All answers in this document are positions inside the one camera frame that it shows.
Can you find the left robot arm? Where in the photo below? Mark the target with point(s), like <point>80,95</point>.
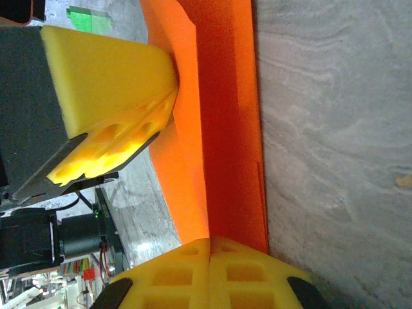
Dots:
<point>32,235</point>

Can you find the small red box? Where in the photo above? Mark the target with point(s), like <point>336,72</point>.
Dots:
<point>89,274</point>

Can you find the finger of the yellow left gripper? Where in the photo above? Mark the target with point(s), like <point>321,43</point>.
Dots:
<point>112,148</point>
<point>109,80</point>

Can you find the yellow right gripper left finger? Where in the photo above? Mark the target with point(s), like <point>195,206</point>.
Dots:
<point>167,283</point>

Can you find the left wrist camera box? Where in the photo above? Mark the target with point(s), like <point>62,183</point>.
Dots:
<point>19,9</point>

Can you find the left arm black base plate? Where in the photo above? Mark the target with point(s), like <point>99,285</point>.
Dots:
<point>109,225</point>

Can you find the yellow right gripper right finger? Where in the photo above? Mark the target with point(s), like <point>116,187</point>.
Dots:
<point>251,283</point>

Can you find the small green block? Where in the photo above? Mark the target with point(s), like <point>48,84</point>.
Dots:
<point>88,19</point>

